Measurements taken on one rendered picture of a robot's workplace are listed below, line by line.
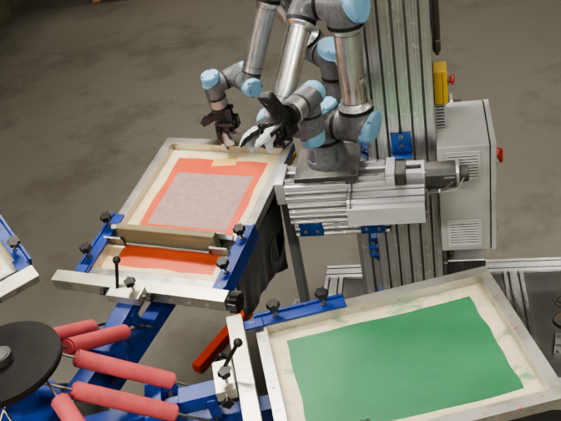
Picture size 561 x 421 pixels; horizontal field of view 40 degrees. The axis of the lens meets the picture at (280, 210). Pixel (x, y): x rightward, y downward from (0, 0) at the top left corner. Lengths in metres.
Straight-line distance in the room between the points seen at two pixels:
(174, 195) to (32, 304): 1.76
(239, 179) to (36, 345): 1.20
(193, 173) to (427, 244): 0.98
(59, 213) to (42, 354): 3.25
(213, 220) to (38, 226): 2.54
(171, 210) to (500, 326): 1.32
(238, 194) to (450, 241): 0.84
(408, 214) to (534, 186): 2.23
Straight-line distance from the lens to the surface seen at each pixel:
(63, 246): 5.02
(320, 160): 2.66
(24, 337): 2.24
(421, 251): 3.13
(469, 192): 2.90
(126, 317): 2.59
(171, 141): 3.32
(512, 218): 4.51
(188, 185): 3.12
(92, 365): 2.25
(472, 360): 2.36
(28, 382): 2.10
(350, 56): 2.43
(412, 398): 2.27
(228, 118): 3.09
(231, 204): 2.96
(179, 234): 2.75
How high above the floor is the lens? 2.67
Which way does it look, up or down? 34 degrees down
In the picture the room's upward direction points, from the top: 11 degrees counter-clockwise
